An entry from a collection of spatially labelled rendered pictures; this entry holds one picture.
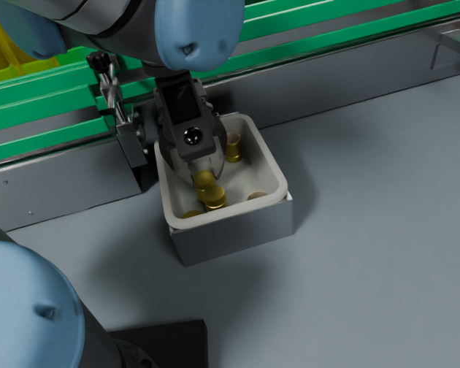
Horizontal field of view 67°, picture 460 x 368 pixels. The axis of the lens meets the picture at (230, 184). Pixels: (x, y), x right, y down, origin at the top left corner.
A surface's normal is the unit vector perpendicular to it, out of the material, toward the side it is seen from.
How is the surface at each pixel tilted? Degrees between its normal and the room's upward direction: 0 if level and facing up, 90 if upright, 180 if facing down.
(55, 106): 90
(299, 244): 0
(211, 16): 91
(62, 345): 89
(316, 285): 0
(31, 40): 90
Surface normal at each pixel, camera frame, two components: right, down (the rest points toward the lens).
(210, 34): 0.79, 0.34
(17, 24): -0.59, 0.62
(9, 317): -0.02, -0.68
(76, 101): 0.25, 0.65
